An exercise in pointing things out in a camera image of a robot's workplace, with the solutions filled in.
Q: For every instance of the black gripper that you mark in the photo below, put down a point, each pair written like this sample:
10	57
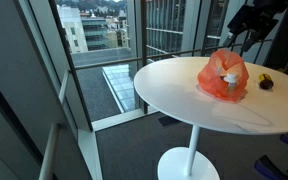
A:
257	16

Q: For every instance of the brown bottle yellow label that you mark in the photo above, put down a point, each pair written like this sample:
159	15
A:
265	82

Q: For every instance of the white capped clear bottle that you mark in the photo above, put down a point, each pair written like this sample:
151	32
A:
231	78

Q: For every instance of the orange plastic bag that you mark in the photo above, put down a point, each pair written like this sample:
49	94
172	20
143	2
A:
210	80

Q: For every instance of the dark vertical window mullion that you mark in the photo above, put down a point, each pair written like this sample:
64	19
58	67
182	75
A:
144	33

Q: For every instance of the dark floor vent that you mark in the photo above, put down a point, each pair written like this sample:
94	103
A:
168	120

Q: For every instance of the dark metal balcony railing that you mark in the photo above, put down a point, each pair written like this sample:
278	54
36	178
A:
117	61

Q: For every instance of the glass skylight roof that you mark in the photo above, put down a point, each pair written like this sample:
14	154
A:
122	86

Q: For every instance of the large blue black foot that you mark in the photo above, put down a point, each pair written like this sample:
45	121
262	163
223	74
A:
269	168

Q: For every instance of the green glass building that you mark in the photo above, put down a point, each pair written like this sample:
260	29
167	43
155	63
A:
95	33

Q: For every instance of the white building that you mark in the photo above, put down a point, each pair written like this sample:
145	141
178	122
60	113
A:
72	30

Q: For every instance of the white handrail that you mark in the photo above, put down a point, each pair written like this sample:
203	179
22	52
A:
49	153

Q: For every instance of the white table pedestal base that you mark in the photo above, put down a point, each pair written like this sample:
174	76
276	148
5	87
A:
192	146

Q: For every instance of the black slanted window frame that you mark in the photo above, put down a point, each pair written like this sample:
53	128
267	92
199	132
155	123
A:
70	63

